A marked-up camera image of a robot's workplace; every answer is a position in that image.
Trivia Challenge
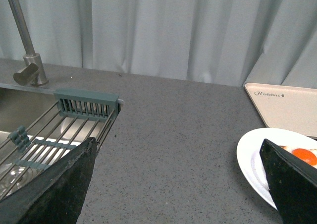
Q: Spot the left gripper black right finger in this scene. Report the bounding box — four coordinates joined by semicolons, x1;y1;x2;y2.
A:
260;139;317;224

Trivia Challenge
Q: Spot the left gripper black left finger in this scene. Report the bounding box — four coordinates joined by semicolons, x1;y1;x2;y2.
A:
0;137;96;224

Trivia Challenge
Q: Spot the white round plate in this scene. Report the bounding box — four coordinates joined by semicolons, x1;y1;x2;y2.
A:
236;128;317;209

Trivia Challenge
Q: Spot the fried egg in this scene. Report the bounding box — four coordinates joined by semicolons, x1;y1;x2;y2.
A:
281;146;317;168

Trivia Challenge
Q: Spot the stainless steel sink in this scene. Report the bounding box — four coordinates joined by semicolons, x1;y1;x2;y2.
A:
0;83;123;202

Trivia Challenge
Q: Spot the beige rabbit tray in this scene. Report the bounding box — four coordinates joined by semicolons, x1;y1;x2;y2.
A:
244;83;317;139

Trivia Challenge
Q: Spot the green and steel drying rack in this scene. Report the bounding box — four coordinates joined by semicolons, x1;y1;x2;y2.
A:
0;88;126;201

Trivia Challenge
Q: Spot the steel kitchen faucet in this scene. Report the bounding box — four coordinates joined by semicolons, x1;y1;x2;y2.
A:
8;0;49;87

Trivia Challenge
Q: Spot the grey-white curtain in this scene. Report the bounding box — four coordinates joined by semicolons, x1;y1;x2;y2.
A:
0;0;317;89

